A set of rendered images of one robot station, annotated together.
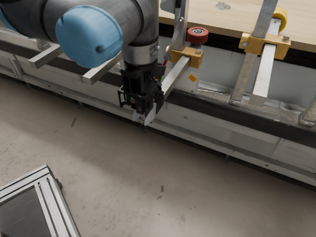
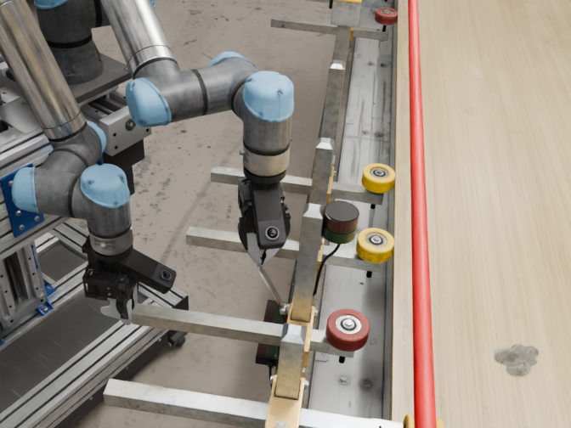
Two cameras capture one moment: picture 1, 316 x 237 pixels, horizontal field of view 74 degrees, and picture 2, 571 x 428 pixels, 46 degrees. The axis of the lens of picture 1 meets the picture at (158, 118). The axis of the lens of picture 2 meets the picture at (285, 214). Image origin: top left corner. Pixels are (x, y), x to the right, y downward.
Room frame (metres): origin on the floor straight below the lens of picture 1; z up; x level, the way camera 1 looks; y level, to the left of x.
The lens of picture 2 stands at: (0.37, -0.89, 1.85)
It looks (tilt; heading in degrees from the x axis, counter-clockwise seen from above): 39 degrees down; 69
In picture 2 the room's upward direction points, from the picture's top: 5 degrees clockwise
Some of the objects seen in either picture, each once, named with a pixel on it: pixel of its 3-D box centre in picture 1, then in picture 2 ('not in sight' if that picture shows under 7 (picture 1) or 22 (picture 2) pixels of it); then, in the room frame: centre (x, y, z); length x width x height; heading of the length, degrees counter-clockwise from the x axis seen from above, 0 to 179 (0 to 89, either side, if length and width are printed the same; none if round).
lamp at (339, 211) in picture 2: not in sight; (334, 256); (0.77, -0.10, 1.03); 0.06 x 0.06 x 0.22; 65
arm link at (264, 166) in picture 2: not in sight; (263, 154); (0.64, -0.04, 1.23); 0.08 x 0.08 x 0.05
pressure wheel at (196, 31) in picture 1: (196, 43); (345, 341); (0.79, -0.15, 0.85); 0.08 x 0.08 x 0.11
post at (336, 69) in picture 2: not in sight; (326, 150); (0.94, 0.37, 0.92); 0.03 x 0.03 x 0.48; 65
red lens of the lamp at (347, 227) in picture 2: not in sight; (341, 216); (0.77, -0.10, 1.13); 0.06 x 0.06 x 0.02
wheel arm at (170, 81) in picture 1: (177, 71); (243, 330); (0.61, -0.07, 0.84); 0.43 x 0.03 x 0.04; 155
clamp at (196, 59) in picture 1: (184, 55); (300, 331); (0.72, -0.10, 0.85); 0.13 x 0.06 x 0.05; 65
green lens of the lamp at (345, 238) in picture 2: not in sight; (339, 228); (0.77, -0.10, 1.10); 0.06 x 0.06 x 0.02
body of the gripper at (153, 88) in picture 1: (140, 82); (111, 267); (0.38, 0.04, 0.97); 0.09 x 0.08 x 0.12; 155
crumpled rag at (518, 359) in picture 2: (223, 4); (520, 356); (1.06, -0.31, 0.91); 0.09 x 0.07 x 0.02; 2
